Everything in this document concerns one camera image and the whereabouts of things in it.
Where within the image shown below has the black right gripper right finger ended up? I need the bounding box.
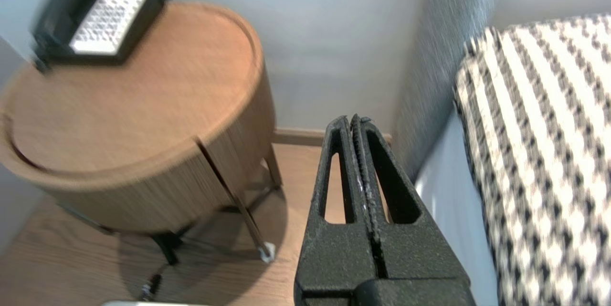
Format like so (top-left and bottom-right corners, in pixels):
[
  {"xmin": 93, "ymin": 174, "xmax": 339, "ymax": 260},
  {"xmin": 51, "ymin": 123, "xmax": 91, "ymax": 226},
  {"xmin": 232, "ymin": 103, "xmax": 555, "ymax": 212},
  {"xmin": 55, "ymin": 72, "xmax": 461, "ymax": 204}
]
[{"xmin": 353, "ymin": 116, "xmax": 474, "ymax": 292}]

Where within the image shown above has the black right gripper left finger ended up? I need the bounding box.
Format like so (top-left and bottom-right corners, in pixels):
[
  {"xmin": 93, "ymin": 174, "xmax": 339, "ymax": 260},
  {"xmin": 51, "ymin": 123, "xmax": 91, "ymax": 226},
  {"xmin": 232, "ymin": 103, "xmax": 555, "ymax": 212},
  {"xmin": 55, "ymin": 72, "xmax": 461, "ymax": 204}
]
[{"xmin": 294, "ymin": 115, "xmax": 381, "ymax": 297}]

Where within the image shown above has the curved-front wooden table drawer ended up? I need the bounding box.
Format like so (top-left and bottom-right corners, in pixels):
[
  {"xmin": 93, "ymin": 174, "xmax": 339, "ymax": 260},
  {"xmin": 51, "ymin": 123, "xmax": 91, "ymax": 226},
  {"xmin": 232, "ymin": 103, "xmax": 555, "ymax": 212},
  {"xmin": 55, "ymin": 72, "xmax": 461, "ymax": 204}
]
[{"xmin": 43, "ymin": 143, "xmax": 235, "ymax": 235}]

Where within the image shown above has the white and black robot base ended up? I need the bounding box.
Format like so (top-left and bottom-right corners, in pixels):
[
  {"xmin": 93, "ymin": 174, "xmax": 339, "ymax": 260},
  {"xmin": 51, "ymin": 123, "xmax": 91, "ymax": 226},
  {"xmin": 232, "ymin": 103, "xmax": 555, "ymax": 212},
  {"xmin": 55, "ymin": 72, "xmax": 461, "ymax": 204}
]
[{"xmin": 103, "ymin": 300, "xmax": 211, "ymax": 306}]

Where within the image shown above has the white bed sheet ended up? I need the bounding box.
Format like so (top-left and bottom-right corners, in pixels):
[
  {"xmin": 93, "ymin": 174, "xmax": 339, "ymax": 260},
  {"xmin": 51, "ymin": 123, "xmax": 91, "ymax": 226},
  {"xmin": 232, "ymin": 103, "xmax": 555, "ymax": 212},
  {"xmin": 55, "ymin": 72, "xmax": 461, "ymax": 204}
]
[{"xmin": 414, "ymin": 110, "xmax": 499, "ymax": 306}]

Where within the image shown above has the white table leg pad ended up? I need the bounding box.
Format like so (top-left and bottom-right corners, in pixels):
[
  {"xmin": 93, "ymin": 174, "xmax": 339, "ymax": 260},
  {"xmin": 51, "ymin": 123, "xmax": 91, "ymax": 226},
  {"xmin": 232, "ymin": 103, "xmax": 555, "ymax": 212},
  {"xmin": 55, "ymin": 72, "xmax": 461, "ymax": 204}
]
[{"xmin": 258, "ymin": 242, "xmax": 276, "ymax": 264}]

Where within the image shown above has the round wooden side table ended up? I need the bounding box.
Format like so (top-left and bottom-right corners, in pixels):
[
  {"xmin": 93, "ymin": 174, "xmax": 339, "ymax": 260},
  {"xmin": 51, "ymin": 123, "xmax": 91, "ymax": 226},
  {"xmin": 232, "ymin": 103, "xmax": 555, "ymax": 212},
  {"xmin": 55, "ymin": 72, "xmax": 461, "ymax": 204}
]
[
  {"xmin": 0, "ymin": 0, "xmax": 277, "ymax": 187},
  {"xmin": 57, "ymin": 146, "xmax": 283, "ymax": 266}
]

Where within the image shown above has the black white houndstooth pillow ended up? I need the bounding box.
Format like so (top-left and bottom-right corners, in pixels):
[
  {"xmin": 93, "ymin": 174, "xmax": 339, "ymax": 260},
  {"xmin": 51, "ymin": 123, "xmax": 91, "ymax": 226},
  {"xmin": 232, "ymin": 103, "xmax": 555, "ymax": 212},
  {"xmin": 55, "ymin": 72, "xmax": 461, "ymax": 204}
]
[{"xmin": 453, "ymin": 14, "xmax": 611, "ymax": 306}]

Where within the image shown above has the grey fabric bed headboard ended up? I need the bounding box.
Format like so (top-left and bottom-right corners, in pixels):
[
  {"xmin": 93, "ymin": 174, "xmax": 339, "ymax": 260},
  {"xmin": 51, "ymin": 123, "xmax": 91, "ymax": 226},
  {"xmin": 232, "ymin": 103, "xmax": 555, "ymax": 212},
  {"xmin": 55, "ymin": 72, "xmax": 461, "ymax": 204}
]
[{"xmin": 391, "ymin": 0, "xmax": 506, "ymax": 182}]

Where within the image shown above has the black and white telephone base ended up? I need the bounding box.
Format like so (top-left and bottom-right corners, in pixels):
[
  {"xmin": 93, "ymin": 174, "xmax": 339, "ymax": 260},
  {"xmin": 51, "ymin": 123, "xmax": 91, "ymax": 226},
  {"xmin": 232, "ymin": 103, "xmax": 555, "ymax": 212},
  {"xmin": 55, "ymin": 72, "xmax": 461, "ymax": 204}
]
[{"xmin": 67, "ymin": 0, "xmax": 171, "ymax": 65}]

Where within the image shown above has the black telephone handset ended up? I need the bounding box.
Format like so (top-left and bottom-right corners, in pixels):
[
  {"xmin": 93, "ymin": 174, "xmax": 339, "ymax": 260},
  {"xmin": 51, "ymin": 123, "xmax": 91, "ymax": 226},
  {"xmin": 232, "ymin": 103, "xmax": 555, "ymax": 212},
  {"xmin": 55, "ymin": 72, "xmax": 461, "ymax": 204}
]
[{"xmin": 31, "ymin": 0, "xmax": 117, "ymax": 70}]

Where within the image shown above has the brown wall baseboard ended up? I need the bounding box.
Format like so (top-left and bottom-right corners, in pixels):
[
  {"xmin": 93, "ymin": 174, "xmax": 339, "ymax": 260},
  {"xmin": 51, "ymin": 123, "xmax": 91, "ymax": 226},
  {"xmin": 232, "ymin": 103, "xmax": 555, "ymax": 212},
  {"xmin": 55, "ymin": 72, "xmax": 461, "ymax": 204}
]
[{"xmin": 272, "ymin": 127, "xmax": 393, "ymax": 148}]

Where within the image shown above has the black cable with connector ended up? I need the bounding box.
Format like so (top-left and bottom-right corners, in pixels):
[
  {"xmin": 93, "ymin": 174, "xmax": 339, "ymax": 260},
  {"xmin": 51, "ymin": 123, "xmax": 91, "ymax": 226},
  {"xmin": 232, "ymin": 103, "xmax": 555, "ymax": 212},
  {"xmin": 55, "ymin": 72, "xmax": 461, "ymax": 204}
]
[{"xmin": 139, "ymin": 263, "xmax": 168, "ymax": 302}]

